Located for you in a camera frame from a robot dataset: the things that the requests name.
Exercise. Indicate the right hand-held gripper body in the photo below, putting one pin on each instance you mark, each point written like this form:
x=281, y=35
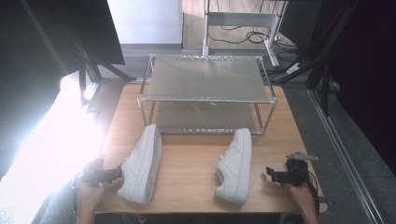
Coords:
x=297, y=171

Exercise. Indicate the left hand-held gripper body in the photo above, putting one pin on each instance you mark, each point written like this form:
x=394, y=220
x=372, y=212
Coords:
x=93, y=172

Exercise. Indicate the white sneaker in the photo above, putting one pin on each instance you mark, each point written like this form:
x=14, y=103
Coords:
x=235, y=168
x=141, y=165

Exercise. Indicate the person's right hand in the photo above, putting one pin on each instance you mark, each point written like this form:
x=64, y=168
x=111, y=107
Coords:
x=298, y=193

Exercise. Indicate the person's left hand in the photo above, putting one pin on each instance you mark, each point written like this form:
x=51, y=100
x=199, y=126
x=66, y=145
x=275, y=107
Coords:
x=88, y=196

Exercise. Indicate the white power strip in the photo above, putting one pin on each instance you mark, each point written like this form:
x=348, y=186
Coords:
x=293, y=68

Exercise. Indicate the black tripod stand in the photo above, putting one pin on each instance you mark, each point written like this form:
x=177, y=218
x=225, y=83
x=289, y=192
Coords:
x=90, y=67

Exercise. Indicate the black metal stand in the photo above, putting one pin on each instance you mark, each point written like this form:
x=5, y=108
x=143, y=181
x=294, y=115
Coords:
x=320, y=62

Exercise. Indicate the metal two-tier shoe rack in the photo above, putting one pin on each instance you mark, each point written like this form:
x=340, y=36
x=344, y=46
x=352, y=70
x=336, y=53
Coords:
x=207, y=82

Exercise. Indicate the black curtain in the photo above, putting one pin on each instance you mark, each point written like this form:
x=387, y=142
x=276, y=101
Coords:
x=53, y=37

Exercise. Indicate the white metal desk frame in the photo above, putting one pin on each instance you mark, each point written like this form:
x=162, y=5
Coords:
x=243, y=19

